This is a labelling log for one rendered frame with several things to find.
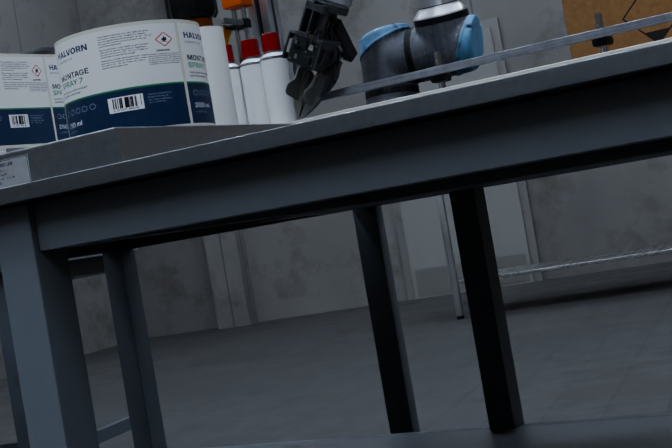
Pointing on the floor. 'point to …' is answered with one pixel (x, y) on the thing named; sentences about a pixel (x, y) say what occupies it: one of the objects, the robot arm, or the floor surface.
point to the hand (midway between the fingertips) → (304, 110)
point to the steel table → (535, 263)
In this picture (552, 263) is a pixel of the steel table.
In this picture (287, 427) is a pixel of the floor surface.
